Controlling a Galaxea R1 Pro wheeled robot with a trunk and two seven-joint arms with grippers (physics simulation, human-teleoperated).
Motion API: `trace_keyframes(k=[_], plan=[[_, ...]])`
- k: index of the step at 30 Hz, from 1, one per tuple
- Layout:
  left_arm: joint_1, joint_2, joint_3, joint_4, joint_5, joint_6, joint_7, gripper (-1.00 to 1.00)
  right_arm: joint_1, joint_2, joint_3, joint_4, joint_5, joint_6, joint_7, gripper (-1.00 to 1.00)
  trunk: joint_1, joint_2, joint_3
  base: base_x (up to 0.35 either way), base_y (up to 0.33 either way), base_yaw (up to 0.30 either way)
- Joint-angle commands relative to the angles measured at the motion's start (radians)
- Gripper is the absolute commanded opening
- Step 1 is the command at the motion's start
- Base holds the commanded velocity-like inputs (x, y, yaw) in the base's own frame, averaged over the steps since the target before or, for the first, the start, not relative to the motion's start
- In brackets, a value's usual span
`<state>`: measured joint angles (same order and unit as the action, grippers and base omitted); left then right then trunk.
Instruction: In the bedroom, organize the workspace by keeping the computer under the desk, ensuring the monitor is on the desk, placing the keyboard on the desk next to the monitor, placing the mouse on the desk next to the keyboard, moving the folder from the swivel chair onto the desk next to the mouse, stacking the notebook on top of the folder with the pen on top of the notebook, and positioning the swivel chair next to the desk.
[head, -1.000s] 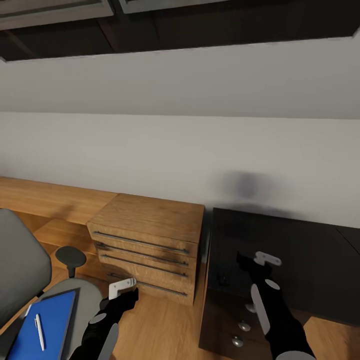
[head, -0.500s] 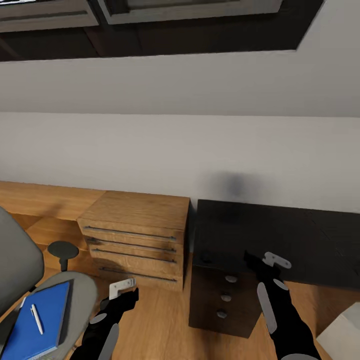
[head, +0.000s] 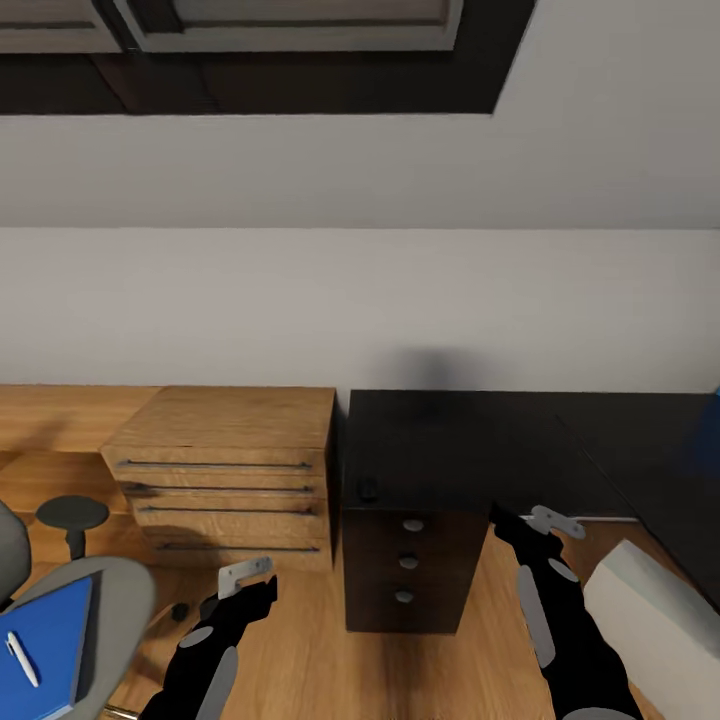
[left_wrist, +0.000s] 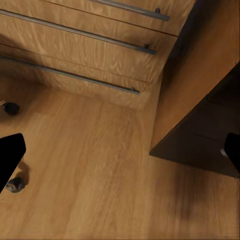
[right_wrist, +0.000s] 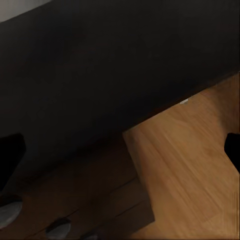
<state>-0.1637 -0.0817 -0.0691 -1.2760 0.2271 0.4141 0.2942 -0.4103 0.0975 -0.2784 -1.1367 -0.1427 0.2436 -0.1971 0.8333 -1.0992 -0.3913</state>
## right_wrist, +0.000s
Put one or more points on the cabinet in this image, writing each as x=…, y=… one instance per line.
x=95, y=196

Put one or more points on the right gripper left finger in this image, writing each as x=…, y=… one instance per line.
x=12, y=149

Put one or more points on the desk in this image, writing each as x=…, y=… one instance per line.
x=76, y=73

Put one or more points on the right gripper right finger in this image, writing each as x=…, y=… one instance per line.
x=232, y=149

